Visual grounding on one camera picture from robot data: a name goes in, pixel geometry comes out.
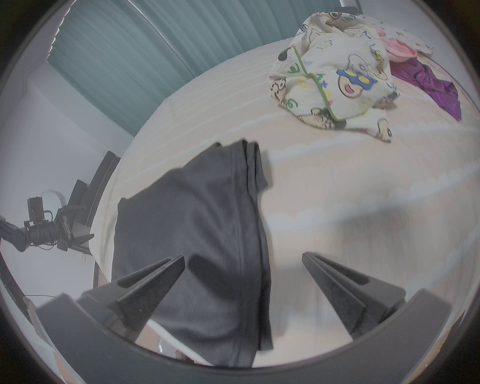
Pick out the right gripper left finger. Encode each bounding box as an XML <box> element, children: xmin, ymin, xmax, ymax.
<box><xmin>77</xmin><ymin>255</ymin><xmax>185</xmax><ymax>334</ymax></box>

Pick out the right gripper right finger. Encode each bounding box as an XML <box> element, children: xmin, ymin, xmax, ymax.
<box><xmin>302</xmin><ymin>252</ymin><xmax>407</xmax><ymax>335</ymax></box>

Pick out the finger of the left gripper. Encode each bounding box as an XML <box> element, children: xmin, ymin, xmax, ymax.
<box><xmin>71</xmin><ymin>233</ymin><xmax>95</xmax><ymax>249</ymax></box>
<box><xmin>60</xmin><ymin>203</ymin><xmax>87</xmax><ymax>218</ymax></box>

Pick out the black T-shirt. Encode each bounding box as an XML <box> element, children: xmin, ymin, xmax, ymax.
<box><xmin>111</xmin><ymin>139</ymin><xmax>273</xmax><ymax>368</ymax></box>

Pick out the bed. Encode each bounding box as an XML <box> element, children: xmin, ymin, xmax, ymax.
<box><xmin>90</xmin><ymin>0</ymin><xmax>480</xmax><ymax>369</ymax></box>

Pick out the round white mirror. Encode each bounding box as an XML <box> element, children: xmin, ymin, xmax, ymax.
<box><xmin>40</xmin><ymin>188</ymin><xmax>67</xmax><ymax>206</ymax></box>

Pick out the white printed pyjama top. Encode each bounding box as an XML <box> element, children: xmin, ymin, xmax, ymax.
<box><xmin>268</xmin><ymin>11</ymin><xmax>402</xmax><ymax>144</ymax></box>

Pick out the purple garment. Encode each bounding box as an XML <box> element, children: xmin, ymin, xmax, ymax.
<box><xmin>389</xmin><ymin>59</ymin><xmax>463</xmax><ymax>122</ymax></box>

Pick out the salmon pink garment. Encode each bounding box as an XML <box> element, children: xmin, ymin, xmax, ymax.
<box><xmin>375</xmin><ymin>25</ymin><xmax>418</xmax><ymax>63</ymax></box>

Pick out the white printed pillow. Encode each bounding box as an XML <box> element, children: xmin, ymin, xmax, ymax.
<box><xmin>390</xmin><ymin>27</ymin><xmax>434</xmax><ymax>56</ymax></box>

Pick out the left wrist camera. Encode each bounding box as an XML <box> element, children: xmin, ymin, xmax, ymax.
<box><xmin>27</xmin><ymin>196</ymin><xmax>53</xmax><ymax>226</ymax></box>

